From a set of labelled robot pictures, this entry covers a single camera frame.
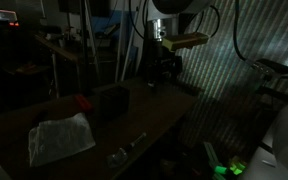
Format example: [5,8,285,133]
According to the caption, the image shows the yellowish wrist camera box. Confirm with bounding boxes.
[161,31,210,52]

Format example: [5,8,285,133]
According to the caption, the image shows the black hanging cable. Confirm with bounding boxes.
[233,0,256,64]

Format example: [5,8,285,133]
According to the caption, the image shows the small metal object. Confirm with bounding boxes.
[126,131,148,152]

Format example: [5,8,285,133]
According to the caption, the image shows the black basket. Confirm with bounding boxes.
[98,85,131,120]

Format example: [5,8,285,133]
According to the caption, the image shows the red block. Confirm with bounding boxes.
[74,94,94,113]

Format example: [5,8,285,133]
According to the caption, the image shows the green glowing objects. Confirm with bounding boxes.
[213,155,248,177]

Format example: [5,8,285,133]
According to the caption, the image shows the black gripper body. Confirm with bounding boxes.
[145,43,184,83]

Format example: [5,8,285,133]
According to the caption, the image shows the wooden side bench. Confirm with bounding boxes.
[33,34,82,65]

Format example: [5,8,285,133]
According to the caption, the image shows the white towel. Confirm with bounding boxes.
[27,112,97,168]

